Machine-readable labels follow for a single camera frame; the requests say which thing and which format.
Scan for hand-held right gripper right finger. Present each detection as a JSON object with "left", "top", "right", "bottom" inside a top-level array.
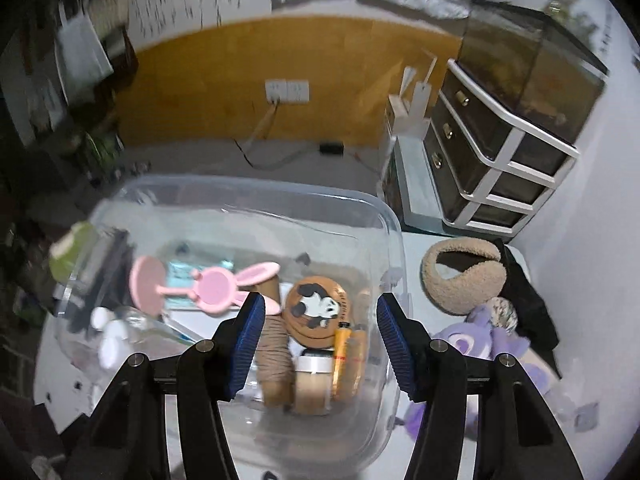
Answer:
[{"left": 376, "top": 294, "right": 583, "bottom": 480}]

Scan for orange tube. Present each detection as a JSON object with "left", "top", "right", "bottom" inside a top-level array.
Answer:
[{"left": 332, "top": 322, "right": 353, "bottom": 401}]

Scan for white cable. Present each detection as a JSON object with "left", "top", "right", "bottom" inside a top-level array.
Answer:
[{"left": 235, "top": 102, "right": 381, "bottom": 171}]

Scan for brown twine spool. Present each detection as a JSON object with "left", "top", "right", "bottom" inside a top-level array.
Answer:
[{"left": 250, "top": 275, "right": 296, "bottom": 408}]

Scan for white wooden stand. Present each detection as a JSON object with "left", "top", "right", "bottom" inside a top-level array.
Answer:
[{"left": 385, "top": 55, "right": 441, "bottom": 138}]

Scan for green plush toy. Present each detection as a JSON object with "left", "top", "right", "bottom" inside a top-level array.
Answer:
[{"left": 48, "top": 222, "right": 101, "bottom": 283}]

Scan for toothpick jar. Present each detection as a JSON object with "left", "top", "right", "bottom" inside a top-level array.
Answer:
[{"left": 294, "top": 350, "right": 335, "bottom": 416}]

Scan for beige fleece earmuffs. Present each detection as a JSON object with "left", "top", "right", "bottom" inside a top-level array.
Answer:
[{"left": 421, "top": 239, "right": 503, "bottom": 316}]

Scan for green printed box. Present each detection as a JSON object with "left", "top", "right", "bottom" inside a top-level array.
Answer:
[{"left": 82, "top": 130, "right": 123, "bottom": 171}]

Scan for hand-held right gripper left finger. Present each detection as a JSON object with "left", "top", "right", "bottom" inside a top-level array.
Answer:
[{"left": 65, "top": 292, "right": 266, "bottom": 480}]

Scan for brown paper tube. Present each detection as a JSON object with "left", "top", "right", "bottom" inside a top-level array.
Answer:
[{"left": 345, "top": 327, "right": 368, "bottom": 401}]

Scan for pink rabbit phone stand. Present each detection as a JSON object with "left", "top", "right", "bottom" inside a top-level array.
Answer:
[{"left": 129, "top": 255, "right": 282, "bottom": 317}]

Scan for glass fish tank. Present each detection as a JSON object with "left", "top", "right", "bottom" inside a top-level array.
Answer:
[{"left": 457, "top": 0, "right": 611, "bottom": 148}]

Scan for round wooden panda coaster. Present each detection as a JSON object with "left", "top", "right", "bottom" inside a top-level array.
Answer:
[{"left": 281, "top": 277, "right": 351, "bottom": 351}]

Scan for white tote bag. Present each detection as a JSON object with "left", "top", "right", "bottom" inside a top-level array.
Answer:
[{"left": 54, "top": 2, "right": 115, "bottom": 106}]

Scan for patterned fabric ball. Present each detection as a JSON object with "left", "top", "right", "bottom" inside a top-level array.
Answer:
[{"left": 482, "top": 296, "right": 517, "bottom": 331}]

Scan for white frame drawer unit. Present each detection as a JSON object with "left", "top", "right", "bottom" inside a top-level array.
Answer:
[{"left": 422, "top": 59, "right": 581, "bottom": 237}]

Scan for clear plastic storage box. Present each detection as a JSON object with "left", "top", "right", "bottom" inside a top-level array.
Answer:
[{"left": 55, "top": 174, "right": 407, "bottom": 467}]

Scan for grey-blue box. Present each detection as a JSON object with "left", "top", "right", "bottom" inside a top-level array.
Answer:
[{"left": 382, "top": 135, "right": 446, "bottom": 233}]

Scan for adhesive wall hook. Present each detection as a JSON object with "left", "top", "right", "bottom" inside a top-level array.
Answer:
[{"left": 572, "top": 402, "right": 600, "bottom": 431}]

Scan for white wall socket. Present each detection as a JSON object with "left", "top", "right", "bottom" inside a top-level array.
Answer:
[{"left": 265, "top": 79, "right": 310, "bottom": 105}]

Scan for purple plush toy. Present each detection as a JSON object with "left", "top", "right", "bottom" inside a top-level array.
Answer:
[{"left": 400, "top": 302, "right": 561, "bottom": 441}]

